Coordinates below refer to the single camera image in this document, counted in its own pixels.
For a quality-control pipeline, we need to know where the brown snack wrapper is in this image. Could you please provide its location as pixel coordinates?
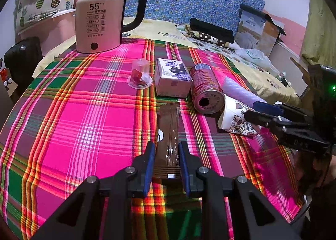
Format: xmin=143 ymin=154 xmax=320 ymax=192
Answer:
xmin=153 ymin=102 xmax=181 ymax=180

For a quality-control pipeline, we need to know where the patterned paper cup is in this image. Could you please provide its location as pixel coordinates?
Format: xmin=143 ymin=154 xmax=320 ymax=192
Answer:
xmin=218 ymin=94 xmax=261 ymax=136

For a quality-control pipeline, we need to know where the right hand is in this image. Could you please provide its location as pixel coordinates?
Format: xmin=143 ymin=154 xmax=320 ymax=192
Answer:
xmin=294 ymin=151 xmax=335 ymax=195

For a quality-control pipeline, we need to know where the white foam fruit net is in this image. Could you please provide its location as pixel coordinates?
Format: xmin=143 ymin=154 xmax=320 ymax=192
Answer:
xmin=222 ymin=76 xmax=266 ymax=107

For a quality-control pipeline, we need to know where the yellow pineapple bedsheet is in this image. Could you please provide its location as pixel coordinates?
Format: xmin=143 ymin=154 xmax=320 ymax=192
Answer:
xmin=33 ymin=19 xmax=301 ymax=106

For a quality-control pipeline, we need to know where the white plastic bag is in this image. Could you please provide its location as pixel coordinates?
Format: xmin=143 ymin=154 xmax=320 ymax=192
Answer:
xmin=235 ymin=48 xmax=272 ymax=70

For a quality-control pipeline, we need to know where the red beverage can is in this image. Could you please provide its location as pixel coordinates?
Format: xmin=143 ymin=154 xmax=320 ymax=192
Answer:
xmin=190 ymin=63 xmax=225 ymax=115

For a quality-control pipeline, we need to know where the pink plaid tablecloth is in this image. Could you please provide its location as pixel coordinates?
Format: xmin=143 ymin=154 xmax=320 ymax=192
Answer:
xmin=1 ymin=39 xmax=304 ymax=239

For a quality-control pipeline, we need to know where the green curtain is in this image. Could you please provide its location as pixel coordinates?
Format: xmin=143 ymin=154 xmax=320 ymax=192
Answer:
xmin=300 ymin=0 xmax=336 ymax=68

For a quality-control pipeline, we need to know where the open cardboard box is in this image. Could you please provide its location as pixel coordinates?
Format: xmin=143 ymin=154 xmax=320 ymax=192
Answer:
xmin=235 ymin=3 xmax=286 ymax=56

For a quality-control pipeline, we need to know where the white purple milk carton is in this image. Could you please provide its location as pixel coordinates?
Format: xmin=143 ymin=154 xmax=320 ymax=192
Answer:
xmin=154 ymin=58 xmax=193 ymax=98

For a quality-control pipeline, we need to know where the clear jelly cup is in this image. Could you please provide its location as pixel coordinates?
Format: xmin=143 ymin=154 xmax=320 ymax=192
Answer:
xmin=127 ymin=58 xmax=153 ymax=89

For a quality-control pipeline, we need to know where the black folded clothing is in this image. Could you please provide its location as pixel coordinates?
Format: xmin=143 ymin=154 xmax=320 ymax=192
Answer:
xmin=190 ymin=18 xmax=234 ymax=43

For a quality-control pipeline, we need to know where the polka dot cloth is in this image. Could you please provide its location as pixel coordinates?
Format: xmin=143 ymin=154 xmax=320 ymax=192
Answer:
xmin=185 ymin=24 xmax=235 ymax=47

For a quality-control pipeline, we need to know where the pink electric kettle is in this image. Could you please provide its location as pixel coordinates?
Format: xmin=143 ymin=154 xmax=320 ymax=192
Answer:
xmin=75 ymin=0 xmax=147 ymax=54

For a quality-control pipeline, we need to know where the black suitcase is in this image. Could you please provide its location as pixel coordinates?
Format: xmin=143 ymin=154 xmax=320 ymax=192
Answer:
xmin=4 ymin=36 xmax=43 ymax=96

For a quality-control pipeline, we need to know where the pink storage box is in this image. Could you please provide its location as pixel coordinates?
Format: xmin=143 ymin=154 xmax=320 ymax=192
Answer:
xmin=18 ymin=9 xmax=75 ymax=56

